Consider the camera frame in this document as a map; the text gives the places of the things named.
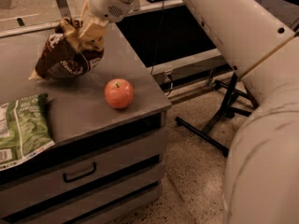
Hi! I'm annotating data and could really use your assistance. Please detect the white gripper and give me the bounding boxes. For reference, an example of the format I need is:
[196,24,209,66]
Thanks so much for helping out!
[78,0,135,43]

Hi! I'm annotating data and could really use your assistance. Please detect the brown chip bag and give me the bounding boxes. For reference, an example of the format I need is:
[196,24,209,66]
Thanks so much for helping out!
[29,18,105,80]

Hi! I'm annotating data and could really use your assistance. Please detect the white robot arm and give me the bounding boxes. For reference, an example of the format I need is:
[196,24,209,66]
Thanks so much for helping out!
[182,0,299,224]

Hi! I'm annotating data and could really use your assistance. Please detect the green jalapeno chip bag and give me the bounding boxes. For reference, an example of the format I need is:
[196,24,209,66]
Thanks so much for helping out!
[0,93,54,171]

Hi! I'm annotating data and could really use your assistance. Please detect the red apple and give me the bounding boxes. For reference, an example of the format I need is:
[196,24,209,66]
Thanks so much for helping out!
[105,78,134,109]

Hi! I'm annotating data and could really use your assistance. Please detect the grey drawer cabinet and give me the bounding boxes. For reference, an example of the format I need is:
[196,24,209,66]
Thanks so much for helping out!
[0,25,171,224]

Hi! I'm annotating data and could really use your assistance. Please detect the grey metal ledge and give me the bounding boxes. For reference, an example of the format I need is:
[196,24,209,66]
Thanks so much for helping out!
[148,49,226,85]

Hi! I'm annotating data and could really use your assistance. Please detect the black folding stand table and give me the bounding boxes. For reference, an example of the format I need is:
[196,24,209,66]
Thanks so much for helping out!
[175,74,258,157]

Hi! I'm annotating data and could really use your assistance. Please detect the grey metal window post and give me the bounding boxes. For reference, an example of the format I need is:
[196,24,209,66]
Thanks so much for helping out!
[55,0,71,17]

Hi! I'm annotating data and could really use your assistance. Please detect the black hanging cable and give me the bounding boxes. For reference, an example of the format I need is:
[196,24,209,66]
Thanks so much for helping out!
[150,0,165,76]

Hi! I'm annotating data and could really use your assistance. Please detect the black drawer handle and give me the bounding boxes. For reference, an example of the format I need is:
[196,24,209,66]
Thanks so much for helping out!
[63,162,97,183]

